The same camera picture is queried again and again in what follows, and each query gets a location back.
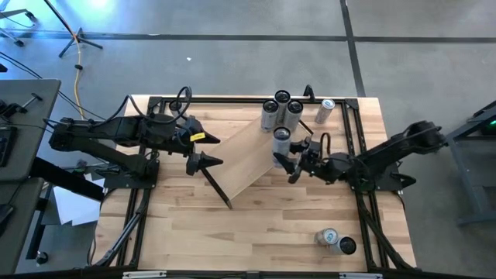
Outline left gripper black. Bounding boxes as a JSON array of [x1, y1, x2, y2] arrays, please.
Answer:
[[170, 115, 225, 177]]

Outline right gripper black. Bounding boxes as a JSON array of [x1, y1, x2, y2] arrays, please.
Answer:
[[273, 139, 330, 184]]

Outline white can with blue band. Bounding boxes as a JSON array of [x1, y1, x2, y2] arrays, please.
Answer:
[[270, 126, 292, 170], [260, 99, 280, 134]]

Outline silver Celsius beverage can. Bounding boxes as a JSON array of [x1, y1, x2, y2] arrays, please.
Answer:
[[283, 99, 305, 133]]

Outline slim beverage can black lid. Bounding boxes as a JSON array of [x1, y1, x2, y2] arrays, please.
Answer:
[[274, 89, 292, 127], [328, 236, 357, 257]]

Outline beverage can with silver lid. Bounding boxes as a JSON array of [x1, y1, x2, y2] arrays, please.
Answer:
[[314, 98, 336, 125], [314, 227, 340, 247]]

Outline black support beam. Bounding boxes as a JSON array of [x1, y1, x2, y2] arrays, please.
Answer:
[[29, 157, 106, 202]]

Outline white paper sheets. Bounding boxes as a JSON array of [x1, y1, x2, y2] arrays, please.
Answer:
[[52, 174, 105, 228]]

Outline black tripod stand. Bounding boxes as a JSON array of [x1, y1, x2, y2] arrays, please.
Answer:
[[43, 0, 104, 59]]

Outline grey desk top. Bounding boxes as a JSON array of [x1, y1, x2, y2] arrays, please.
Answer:
[[0, 78, 62, 183], [0, 177, 44, 276]]

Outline black clamp tool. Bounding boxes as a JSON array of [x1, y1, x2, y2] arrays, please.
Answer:
[[0, 92, 44, 119]]

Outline black keyboard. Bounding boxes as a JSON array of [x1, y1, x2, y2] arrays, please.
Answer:
[[0, 126, 19, 168]]

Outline white chair base legs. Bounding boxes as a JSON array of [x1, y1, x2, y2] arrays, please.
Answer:
[[0, 7, 39, 48]]

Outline yellow floor cable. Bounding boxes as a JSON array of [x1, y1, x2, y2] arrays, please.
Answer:
[[73, 38, 88, 121]]

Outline silver metal bracket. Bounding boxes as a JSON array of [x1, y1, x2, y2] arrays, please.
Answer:
[[339, 272, 384, 279], [122, 270, 167, 279]]

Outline grey desk frame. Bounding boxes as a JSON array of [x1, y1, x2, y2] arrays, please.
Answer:
[[445, 99, 496, 228]]

